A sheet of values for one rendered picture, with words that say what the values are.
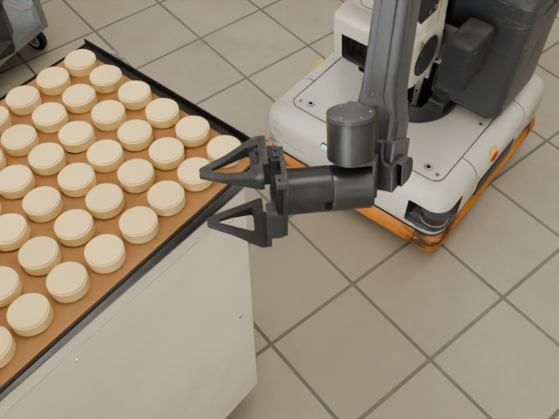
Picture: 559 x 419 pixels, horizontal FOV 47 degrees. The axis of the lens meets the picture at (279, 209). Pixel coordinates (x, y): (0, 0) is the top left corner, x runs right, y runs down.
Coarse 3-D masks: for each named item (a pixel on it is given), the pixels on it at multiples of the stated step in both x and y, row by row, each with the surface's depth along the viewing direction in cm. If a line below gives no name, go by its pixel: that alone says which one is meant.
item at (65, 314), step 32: (64, 64) 107; (96, 96) 102; (96, 128) 98; (128, 192) 90; (192, 192) 90; (32, 224) 87; (96, 224) 87; (160, 224) 87; (0, 256) 84; (64, 256) 84; (128, 256) 84; (32, 288) 81; (96, 288) 81; (0, 320) 78; (64, 320) 78; (32, 352) 76; (0, 384) 73
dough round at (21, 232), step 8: (0, 216) 85; (8, 216) 85; (16, 216) 85; (0, 224) 84; (8, 224) 84; (16, 224) 84; (24, 224) 84; (0, 232) 84; (8, 232) 84; (16, 232) 84; (24, 232) 84; (0, 240) 83; (8, 240) 83; (16, 240) 83; (24, 240) 85; (0, 248) 84; (8, 248) 84; (16, 248) 84
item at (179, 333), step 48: (240, 192) 99; (192, 240) 95; (240, 240) 108; (144, 288) 92; (192, 288) 103; (240, 288) 119; (96, 336) 88; (144, 336) 99; (192, 336) 113; (240, 336) 132; (48, 384) 85; (96, 384) 95; (144, 384) 108; (192, 384) 125; (240, 384) 148
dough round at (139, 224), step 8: (136, 208) 86; (144, 208) 86; (128, 216) 85; (136, 216) 85; (144, 216) 85; (152, 216) 85; (120, 224) 85; (128, 224) 84; (136, 224) 84; (144, 224) 84; (152, 224) 84; (128, 232) 84; (136, 232) 84; (144, 232) 84; (152, 232) 85; (128, 240) 85; (136, 240) 84; (144, 240) 85
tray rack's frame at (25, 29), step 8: (8, 8) 242; (16, 8) 242; (8, 16) 239; (16, 16) 239; (24, 16) 239; (32, 16) 239; (16, 24) 236; (24, 24) 236; (32, 24) 236; (40, 24) 236; (16, 32) 233; (24, 32) 233; (32, 32) 234; (16, 40) 230; (24, 40) 232; (32, 40) 246; (16, 48) 230; (8, 56) 228; (0, 64) 226
